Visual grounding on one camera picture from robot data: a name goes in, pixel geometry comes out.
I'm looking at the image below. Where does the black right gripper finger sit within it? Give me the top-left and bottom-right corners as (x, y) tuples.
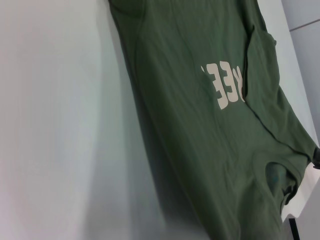
(311, 147), (320, 170)

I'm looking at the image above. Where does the dark green T-shirt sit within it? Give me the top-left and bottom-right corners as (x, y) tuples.
(106, 0), (320, 240)

